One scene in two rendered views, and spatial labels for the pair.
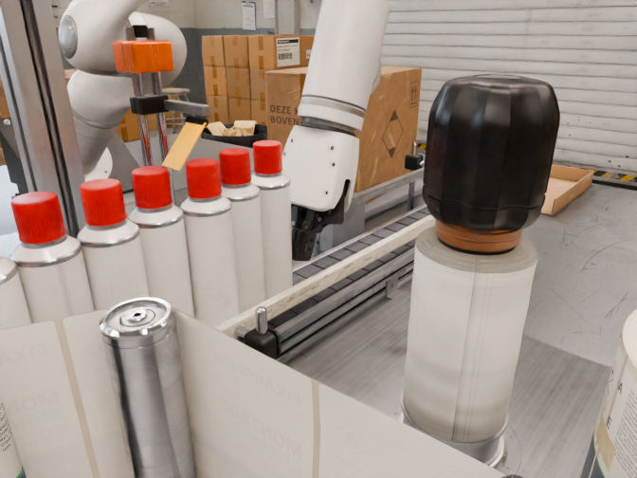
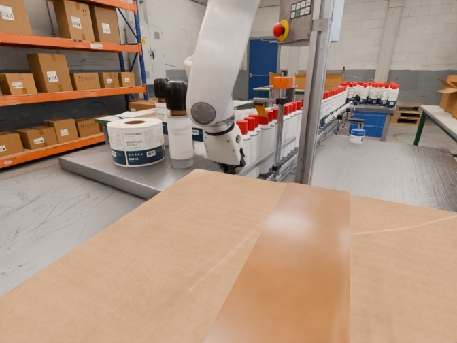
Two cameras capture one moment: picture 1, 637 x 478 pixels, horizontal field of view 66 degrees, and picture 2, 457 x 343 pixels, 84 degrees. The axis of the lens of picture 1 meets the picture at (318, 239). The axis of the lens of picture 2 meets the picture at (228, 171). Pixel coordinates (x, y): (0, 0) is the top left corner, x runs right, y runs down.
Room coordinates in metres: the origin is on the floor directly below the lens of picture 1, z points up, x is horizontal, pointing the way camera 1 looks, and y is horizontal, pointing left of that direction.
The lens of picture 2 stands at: (1.23, -0.09, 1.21)
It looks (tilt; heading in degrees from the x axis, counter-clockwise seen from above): 22 degrees down; 170
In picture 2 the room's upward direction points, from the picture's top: straight up
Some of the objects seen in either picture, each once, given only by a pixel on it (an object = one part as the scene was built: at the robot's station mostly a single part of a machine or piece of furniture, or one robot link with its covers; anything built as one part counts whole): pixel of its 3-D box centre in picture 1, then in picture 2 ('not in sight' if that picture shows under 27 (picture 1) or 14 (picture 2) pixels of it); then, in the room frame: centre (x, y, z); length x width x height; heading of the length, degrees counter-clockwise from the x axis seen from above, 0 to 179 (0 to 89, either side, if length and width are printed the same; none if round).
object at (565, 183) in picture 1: (519, 181); not in sight; (1.20, -0.51, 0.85); 0.30 x 0.26 x 0.04; 139
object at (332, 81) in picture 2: not in sight; (333, 81); (-4.26, 3.22, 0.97); 0.48 x 0.47 x 0.37; 145
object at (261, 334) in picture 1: (263, 356); not in sight; (0.43, 0.06, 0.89); 0.03 x 0.03 x 0.12; 49
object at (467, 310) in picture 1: (469, 284); (179, 125); (0.33, -0.11, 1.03); 0.09 x 0.09 x 0.30
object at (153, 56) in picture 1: (175, 188); (269, 130); (0.52, 0.16, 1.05); 0.10 x 0.04 x 0.33; 49
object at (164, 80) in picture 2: not in sight; (164, 108); (-0.07, -0.19, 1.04); 0.09 x 0.09 x 0.29
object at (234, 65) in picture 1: (279, 100); not in sight; (4.85, 0.37, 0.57); 1.20 x 0.85 x 1.14; 144
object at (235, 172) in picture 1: (240, 238); (248, 151); (0.52, 0.09, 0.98); 0.05 x 0.05 x 0.20
